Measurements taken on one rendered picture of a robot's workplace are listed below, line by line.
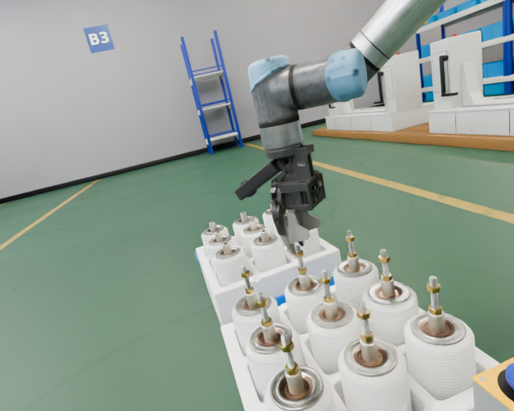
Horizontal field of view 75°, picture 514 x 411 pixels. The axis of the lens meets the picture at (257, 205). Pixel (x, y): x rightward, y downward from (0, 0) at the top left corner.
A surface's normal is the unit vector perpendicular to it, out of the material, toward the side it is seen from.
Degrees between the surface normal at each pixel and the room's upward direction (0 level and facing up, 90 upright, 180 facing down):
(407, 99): 90
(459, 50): 90
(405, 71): 90
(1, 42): 90
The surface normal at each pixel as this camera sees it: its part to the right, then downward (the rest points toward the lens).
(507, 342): -0.22, -0.94
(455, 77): 0.22, 0.23
